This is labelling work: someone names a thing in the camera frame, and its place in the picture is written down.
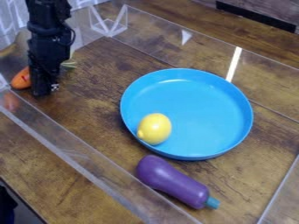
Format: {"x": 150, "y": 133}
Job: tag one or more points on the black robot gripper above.
{"x": 50, "y": 44}

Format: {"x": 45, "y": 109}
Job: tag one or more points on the orange toy carrot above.
{"x": 22, "y": 79}

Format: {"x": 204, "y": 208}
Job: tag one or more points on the blue round tray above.
{"x": 209, "y": 110}

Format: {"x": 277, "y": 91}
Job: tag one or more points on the white patterned curtain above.
{"x": 14, "y": 17}

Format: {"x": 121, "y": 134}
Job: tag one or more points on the yellow toy lemon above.
{"x": 154, "y": 129}

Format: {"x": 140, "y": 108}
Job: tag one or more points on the purple toy eggplant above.
{"x": 161, "y": 176}

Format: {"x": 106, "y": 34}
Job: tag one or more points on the black bar in background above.
{"x": 257, "y": 17}

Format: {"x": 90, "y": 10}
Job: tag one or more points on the clear acrylic enclosure wall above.
{"x": 69, "y": 155}

